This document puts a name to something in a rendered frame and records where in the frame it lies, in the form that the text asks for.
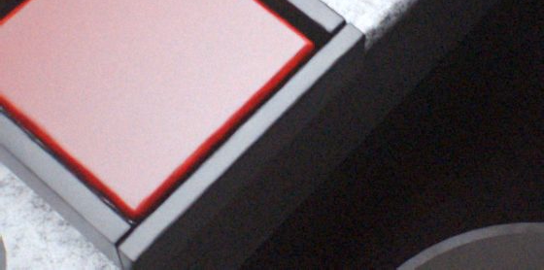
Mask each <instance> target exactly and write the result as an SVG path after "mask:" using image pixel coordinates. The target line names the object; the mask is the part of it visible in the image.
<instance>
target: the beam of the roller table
mask: <svg viewBox="0 0 544 270"><path fill-rule="evenodd" d="M323 1H324V2H325V3H326V4H327V5H328V6H329V7H331V8H332V9H333V10H336V11H337V12H338V14H340V15H341V16H342V17H344V18H345V20H346V21H347V22H351V23H353V24H354V25H355V26H357V27H358V29H359V30H361V31H362V32H363V33H365V35H366V45H364V55H363V65H362V69H361V70H360V71H359V72H358V73H357V75H356V76H355V77H354V78H353V79H352V80H351V81H350V82H348V83H347V84H346V85H345V86H344V87H343V88H342V89H341V91H340V92H339V93H338V94H337V95H336V96H335V97H333V98H332V99H331V100H330V101H329V102H328V103H327V104H326V105H325V107H324V108H323V109H322V110H321V111H320V112H319V113H317V114H316V115H315V116H314V117H313V118H312V119H311V120H310V122H309V123H308V124H307V125H306V126H305V127H304V128H302V129H301V130H300V131H299V132H298V133H297V134H296V135H295V136H294V138H293V139H292V140H291V141H290V142H289V143H287V144H286V145H285V146H284V147H283V148H282V149H281V150H280V151H279V153H278V154H277V155H276V156H275V157H274V158H272V159H271V160H270V161H269V162H268V163H267V164H266V165H265V166H264V167H263V169H262V170H261V171H260V172H259V173H258V174H256V175H255V176H254V177H253V178H252V179H251V180H250V181H249V182H248V184H247V185H246V186H245V187H244V188H242V189H241V190H240V191H239V192H238V193H237V194H236V195H235V196H234V197H233V198H232V200H231V201H230V202H229V203H227V204H226V205H225V206H224V207H223V208H222V209H221V210H220V211H219V212H218V214H217V215H216V216H215V217H214V218H213V219H211V220H210V221H209V222H208V223H207V224H206V225H205V226H204V227H203V228H202V230H201V231H200V232H199V233H197V234H196V235H195V236H194V237H193V238H192V239H191V240H190V241H189V242H188V243H187V245H186V246H185V247H184V248H182V249H181V250H180V251H179V252H178V253H177V254H176V255H175V256H174V257H173V259H172V260H171V261H170V262H168V263H167V264H166V265H165V266H163V267H162V268H161V269H160V270H237V269H238V268H239V267H240V266H241V265H242V264H243V263H245V262H246V261H247V259H248V258H249V256H250V255H251V254H252V253H253V252H254V251H255V250H256V249H257V248H259V247H260V246H261V244H262V243H263V242H264V241H265V240H266V239H267V238H268V237H269V236H270V235H271V234H272V233H274V232H275V231H276V229H277V228H278V227H279V226H280V225H281V224H282V223H283V222H284V221H285V219H286V218H287V217H289V216H290V214H291V213H292V212H293V211H294V210H295V209H296V208H297V207H298V206H299V205H300V204H301V203H302V202H303V201H305V200H306V198H307V197H308V196H309V195H310V194H311V193H312V192H313V191H314V190H315V189H316V188H317V187H318V186H320V185H321V182H322V181H323V180H324V179H325V178H326V177H327V176H328V175H329V174H330V173H331V172H332V171H333V170H335V168H336V167H337V166H338V165H339V164H340V163H341V162H342V161H343V160H344V159H345V158H346V157H347V156H348V155H349V154H351V153H352V151H353V150H354V149H355V148H356V147H357V145H358V144H359V143H360V142H361V141H362V140H363V139H364V138H366V136H367V135H368V134H369V133H370V132H371V131H372V130H373V129H374V128H375V127H376V126H377V125H378V124H379V123H381V122H382V120H383V119H384V118H385V117H386V116H387V115H388V114H389V113H390V112H391V110H392V109H393V108H394V107H396V105H397V104H398V103H399V102H400V101H401V100H402V99H403V98H404V97H405V96H406V95H407V94H408V93H409V92H410V91H412V89H413V88H414V87H415V86H416V85H417V84H418V83H419V82H420V81H421V80H422V79H423V78H424V77H426V76H427V74H428V72H429V71H430V70H431V69H432V68H433V67H434V66H435V65H436V64H437V63H438V62H439V61H440V60H442V58H443V57H444V56H445V55H446V54H447V53H448V52H449V51H450V50H451V49H452V48H453V47H454V46H456V45H457V44H458V42H459V41H460V40H461V39H462V38H463V36H464V35H465V34H466V33H467V32H468V31H469V30H470V29H472V27H473V26H474V25H475V24H476V23H477V22H478V21H479V20H480V19H481V18H482V17H483V16H484V15H486V14H487V12H488V11H489V10H490V9H491V8H492V7H493V6H494V5H495V4H496V3H497V2H498V1H499V0H323ZM347 22H346V23H347ZM0 110H1V111H2V112H3V113H4V114H5V115H6V116H7V117H9V118H11V119H12V120H13V122H14V123H15V124H17V125H18V126H19V127H20V128H21V129H22V130H23V131H24V132H27V133H28V134H29V135H30V137H31V138H32V139H33V140H35V141H36V142H37V143H38V144H40V145H41V146H42V147H43V148H45V149H46V150H47V152H48V153H49V154H50V155H53V156H54V157H55V158H56V159H57V160H58V161H59V162H61V163H62V164H63V165H64V167H65V168H66V169H68V170H69V171H71V172H72V173H73V174H74V175H75V176H76V177H77V178H79V179H80V180H81V181H83V183H84V184H85V185H86V186H88V187H89V188H90V189H91V190H92V191H93V192H94V193H97V194H98V195H99V196H100V198H101V199H102V200H103V201H105V202H106V203H107V204H108V205H109V206H111V207H112V208H113V209H115V210H116V211H117V212H118V214H119V215H120V216H121V217H123V218H124V219H126V220H127V221H128V222H129V223H130V224H131V225H132V227H133V230H134V229H135V227H136V226H137V225H138V224H139V223H141V222H138V223H136V222H134V221H132V220H130V219H129V218H128V217H127V216H126V215H124V214H122V213H121V211H120V210H119V209H118V208H117V207H116V206H114V205H113V204H112V203H111V202H109V201H108V200H107V199H105V198H104V196H103V195H102V194H101V193H100V192H99V191H98V190H96V189H94V188H93V187H92V186H91V185H90V184H88V183H87V182H86V180H85V179H84V178H83V177H81V176H79V175H78V174H77V173H76V172H75V171H74V170H73V169H72V168H70V167H69V165H68V164H66V163H65V162H64V161H63V160H61V159H60V158H59V157H58V156H57V155H56V154H55V153H53V152H51V150H50V149H49V148H48V147H47V146H46V145H44V144H43V143H42V142H41V141H40V140H38V139H37V138H35V137H34V135H33V134H32V133H31V132H30V131H29V130H27V129H26V128H25V127H23V126H22V125H21V124H20V123H19V122H17V120H16V119H15V118H14V117H13V116H12V115H9V114H8V113H7V112H6V111H5V110H4V109H3V108H1V107H0ZM0 233H1V235H2V237H3V240H4V243H5V247H6V251H7V270H124V269H121V268H118V267H117V266H116V265H115V263H114V262H113V261H110V260H109V259H108V258H107V256H106V255H104V254H103V253H102V252H100V251H99V250H98V249H96V248H95V247H94V246H93V245H92V244H90V243H89V241H88V240H87V238H86V237H85V236H84V235H82V234H80V233H79V232H78V231H77V230H76V229H75V228H74V227H73V225H72V224H70V223H69V222H67V221H66V220H65V219H64V218H63V217H62V216H60V215H59V214H58V213H57V212H56V211H55V209H53V208H52V207H51V206H49V205H48V204H47V203H46V202H45V201H44V200H43V199H42V198H39V197H38V195H37V194H36V193H35V192H34V191H33V190H32V189H31V188H29V187H28V186H27V185H25V184H24V183H23V182H22V181H21V179H19V178H18V177H17V176H16V175H15V174H14V173H13V172H11V171H10V170H8V169H7V168H6V167H5V166H4V164H3V163H2V162H1V161H0Z"/></svg>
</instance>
